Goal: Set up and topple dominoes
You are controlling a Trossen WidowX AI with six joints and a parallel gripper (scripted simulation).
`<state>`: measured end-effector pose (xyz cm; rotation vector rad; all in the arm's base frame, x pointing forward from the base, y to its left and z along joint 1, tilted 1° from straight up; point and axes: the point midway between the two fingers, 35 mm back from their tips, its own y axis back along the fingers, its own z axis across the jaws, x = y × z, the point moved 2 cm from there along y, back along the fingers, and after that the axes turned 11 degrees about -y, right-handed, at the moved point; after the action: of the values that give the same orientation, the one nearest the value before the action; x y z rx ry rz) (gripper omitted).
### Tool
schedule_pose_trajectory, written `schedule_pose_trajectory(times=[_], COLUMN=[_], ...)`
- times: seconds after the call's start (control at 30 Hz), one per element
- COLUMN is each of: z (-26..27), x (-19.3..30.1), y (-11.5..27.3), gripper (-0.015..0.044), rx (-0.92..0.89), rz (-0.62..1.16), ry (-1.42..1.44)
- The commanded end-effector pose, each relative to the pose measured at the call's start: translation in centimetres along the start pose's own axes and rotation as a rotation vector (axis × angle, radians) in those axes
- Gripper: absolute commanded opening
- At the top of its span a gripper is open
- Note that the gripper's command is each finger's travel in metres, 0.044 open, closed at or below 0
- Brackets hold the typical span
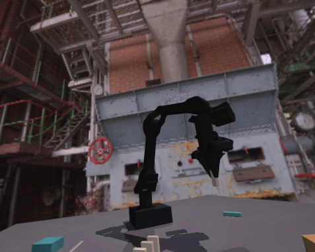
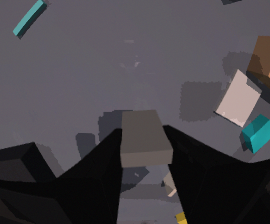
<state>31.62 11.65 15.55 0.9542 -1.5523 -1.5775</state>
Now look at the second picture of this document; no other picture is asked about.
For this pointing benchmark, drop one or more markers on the yellow rectangular block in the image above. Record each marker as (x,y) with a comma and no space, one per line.
(181,218)

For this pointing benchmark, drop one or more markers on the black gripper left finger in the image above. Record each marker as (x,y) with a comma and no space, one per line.
(88,193)

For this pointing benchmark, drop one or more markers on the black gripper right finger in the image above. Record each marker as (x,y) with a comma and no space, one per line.
(214,188)

